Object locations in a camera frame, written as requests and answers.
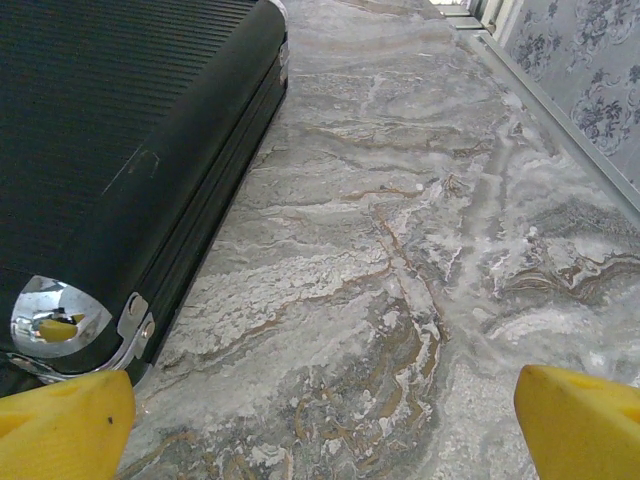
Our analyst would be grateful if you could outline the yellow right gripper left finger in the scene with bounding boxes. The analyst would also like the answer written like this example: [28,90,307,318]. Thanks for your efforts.
[0,370,138,480]

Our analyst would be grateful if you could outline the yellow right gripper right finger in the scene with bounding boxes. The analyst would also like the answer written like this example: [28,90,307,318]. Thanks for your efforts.
[513,364,640,480]

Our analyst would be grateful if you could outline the black ribbed case chrome corners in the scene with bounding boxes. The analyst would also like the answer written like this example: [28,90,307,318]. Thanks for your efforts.
[0,0,291,397]

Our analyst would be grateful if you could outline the aluminium frame post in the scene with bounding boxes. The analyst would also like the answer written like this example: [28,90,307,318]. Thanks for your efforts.
[434,0,521,32]

